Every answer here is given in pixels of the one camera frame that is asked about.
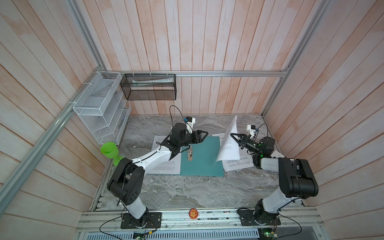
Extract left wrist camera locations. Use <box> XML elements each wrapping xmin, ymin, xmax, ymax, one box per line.
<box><xmin>184</xmin><ymin>116</ymin><xmax>196</xmax><ymax>134</ymax></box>

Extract green file folder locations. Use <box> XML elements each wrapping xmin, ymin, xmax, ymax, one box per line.
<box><xmin>180</xmin><ymin>136</ymin><xmax>225</xmax><ymax>177</ymax></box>

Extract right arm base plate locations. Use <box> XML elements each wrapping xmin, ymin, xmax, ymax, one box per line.
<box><xmin>237</xmin><ymin>208</ymin><xmax>281</xmax><ymax>226</ymax></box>

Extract black mesh basket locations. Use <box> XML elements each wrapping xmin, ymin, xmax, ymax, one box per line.
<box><xmin>120</xmin><ymin>73</ymin><xmax>177</xmax><ymax>101</ymax></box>

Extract green plastic goblet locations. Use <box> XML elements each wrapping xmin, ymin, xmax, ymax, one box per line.
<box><xmin>101</xmin><ymin>142</ymin><xmax>124</xmax><ymax>167</ymax></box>

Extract white power socket cube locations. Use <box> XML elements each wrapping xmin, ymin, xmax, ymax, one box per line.
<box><xmin>271</xmin><ymin>150</ymin><xmax>285</xmax><ymax>158</ymax></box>

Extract white wire mesh shelf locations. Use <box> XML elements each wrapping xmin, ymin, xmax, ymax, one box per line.
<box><xmin>73</xmin><ymin>72</ymin><xmax>132</xmax><ymax>145</ymax></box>

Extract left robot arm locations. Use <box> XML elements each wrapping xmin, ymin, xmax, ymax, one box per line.
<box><xmin>107</xmin><ymin>123</ymin><xmax>208</xmax><ymax>220</ymax></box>

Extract printed paper stack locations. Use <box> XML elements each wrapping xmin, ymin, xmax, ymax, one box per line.
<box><xmin>213</xmin><ymin>133</ymin><xmax>254</xmax><ymax>172</ymax></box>

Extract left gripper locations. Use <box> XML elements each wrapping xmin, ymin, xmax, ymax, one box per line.
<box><xmin>179</xmin><ymin>129</ymin><xmax>209</xmax><ymax>146</ymax></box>

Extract left camera cable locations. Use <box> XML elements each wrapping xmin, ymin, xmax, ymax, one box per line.
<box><xmin>168</xmin><ymin>104</ymin><xmax>186</xmax><ymax>127</ymax></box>

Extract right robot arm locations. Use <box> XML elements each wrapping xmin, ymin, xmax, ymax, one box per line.
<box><xmin>231</xmin><ymin>133</ymin><xmax>319</xmax><ymax>225</ymax></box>

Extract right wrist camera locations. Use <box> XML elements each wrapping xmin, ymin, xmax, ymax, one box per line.
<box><xmin>246</xmin><ymin>125</ymin><xmax>259</xmax><ymax>139</ymax></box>

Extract aluminium front rail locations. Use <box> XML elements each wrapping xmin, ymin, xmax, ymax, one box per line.
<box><xmin>76</xmin><ymin>207</ymin><xmax>325</xmax><ymax>232</ymax></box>

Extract metal folder clip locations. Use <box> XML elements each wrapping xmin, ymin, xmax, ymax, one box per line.
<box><xmin>187</xmin><ymin>147</ymin><xmax>193</xmax><ymax>161</ymax></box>

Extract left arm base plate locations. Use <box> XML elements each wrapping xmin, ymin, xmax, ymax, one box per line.
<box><xmin>121</xmin><ymin>212</ymin><xmax>162</xmax><ymax>229</ymax></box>

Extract printed paper sheet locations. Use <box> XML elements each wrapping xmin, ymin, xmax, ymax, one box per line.
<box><xmin>216</xmin><ymin>116</ymin><xmax>240</xmax><ymax>169</ymax></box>
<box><xmin>149</xmin><ymin>136</ymin><xmax>182</xmax><ymax>175</ymax></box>

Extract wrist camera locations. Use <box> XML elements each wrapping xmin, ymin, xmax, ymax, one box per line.
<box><xmin>184</xmin><ymin>116</ymin><xmax>196</xmax><ymax>134</ymax></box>
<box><xmin>246</xmin><ymin>125</ymin><xmax>259</xmax><ymax>139</ymax></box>

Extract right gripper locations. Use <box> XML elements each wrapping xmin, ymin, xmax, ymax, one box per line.
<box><xmin>231</xmin><ymin>134</ymin><xmax>261</xmax><ymax>157</ymax></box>

